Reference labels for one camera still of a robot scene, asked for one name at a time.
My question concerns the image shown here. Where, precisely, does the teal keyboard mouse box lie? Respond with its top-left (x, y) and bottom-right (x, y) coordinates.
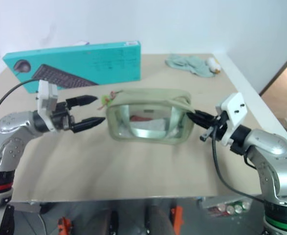
top-left (2, 40), bottom-right (142, 94)

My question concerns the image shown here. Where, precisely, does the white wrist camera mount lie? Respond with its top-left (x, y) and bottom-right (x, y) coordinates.
top-left (35, 79), bottom-right (60, 133)
top-left (215, 92), bottom-right (248, 148)

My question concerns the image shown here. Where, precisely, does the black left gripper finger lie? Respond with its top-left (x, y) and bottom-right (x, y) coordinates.
top-left (66, 94), bottom-right (98, 108)
top-left (72, 117), bottom-right (107, 134)

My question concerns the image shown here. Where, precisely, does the beige table mat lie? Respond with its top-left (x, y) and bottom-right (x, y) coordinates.
top-left (13, 53), bottom-right (287, 203)

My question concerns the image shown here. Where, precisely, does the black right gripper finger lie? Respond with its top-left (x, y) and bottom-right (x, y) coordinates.
top-left (185, 112), bottom-right (213, 129)
top-left (194, 110), bottom-right (217, 122)

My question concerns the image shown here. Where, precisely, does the green plush keychain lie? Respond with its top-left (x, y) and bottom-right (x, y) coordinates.
top-left (97, 91), bottom-right (123, 111)

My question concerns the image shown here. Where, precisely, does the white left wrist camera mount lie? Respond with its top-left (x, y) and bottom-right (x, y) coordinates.
top-left (35, 79), bottom-right (60, 133)

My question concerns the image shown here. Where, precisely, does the tray of drink cans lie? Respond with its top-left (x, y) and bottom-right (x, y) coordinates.
top-left (197, 195), bottom-right (253, 218)

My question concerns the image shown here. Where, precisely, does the small white bottle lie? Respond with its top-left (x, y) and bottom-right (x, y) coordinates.
top-left (205, 56), bottom-right (222, 74)

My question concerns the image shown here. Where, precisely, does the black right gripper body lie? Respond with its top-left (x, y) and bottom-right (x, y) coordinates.
top-left (200, 112), bottom-right (230, 142)

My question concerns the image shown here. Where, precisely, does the green clear-window zip pouch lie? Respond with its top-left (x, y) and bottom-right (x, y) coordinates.
top-left (105, 88), bottom-right (196, 148)

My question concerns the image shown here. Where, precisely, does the orange clamp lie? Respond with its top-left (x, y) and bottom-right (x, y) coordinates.
top-left (57, 216), bottom-right (73, 235)
top-left (170, 205), bottom-right (184, 234)

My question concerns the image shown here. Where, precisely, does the crumpled pale green cloth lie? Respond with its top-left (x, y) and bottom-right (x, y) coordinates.
top-left (164, 54), bottom-right (218, 79)

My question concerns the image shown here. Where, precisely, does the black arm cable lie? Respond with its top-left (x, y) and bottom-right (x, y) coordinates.
top-left (0, 78), bottom-right (42, 129)
top-left (211, 126), bottom-right (266, 204)

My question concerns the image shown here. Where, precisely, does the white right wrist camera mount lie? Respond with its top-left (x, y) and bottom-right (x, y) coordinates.
top-left (215, 92), bottom-right (248, 148)

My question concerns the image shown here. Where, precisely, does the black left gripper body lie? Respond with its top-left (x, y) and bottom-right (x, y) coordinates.
top-left (50, 101), bottom-right (76, 131)

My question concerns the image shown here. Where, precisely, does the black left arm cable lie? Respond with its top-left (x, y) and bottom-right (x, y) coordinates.
top-left (0, 78), bottom-right (42, 129)

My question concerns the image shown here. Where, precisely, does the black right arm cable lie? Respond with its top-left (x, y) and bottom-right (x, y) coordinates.
top-left (211, 126), bottom-right (266, 204)

